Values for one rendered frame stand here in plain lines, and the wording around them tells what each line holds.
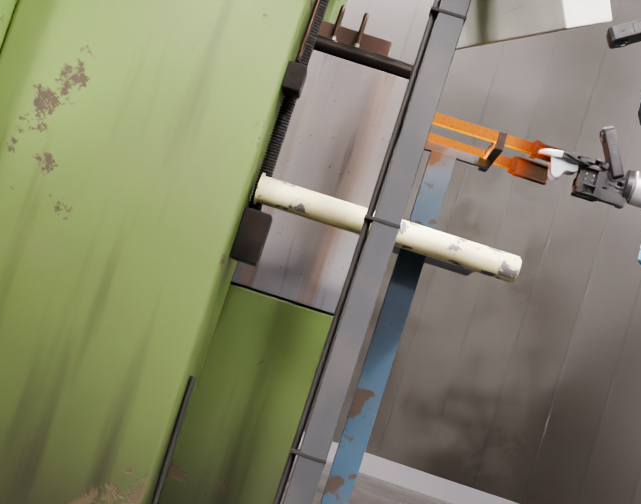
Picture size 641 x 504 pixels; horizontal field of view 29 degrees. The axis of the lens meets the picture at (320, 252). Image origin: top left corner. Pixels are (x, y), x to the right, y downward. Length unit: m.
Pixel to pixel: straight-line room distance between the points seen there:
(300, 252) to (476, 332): 2.92
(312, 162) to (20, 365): 0.64
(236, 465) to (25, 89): 0.74
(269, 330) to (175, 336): 0.32
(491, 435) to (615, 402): 0.50
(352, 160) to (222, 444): 0.55
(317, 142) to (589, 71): 3.13
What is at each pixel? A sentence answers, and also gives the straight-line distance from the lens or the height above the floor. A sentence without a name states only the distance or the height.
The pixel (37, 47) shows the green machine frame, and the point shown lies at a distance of 2.05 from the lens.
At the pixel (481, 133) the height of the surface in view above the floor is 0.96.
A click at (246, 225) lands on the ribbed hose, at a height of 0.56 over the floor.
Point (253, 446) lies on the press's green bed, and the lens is 2.24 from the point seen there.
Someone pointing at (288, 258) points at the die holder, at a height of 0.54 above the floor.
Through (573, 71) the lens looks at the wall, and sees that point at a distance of 5.29.
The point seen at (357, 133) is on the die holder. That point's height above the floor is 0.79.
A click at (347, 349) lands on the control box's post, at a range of 1.79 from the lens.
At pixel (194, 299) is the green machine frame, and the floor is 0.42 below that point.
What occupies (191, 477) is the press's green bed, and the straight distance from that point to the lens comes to 2.25.
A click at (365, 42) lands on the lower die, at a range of 2.34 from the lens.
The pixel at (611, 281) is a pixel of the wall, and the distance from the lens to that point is 5.14.
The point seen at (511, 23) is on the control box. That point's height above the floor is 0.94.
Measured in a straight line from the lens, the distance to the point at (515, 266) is 2.03.
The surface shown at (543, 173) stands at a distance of 3.05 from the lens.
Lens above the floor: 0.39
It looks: 5 degrees up
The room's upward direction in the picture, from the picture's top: 18 degrees clockwise
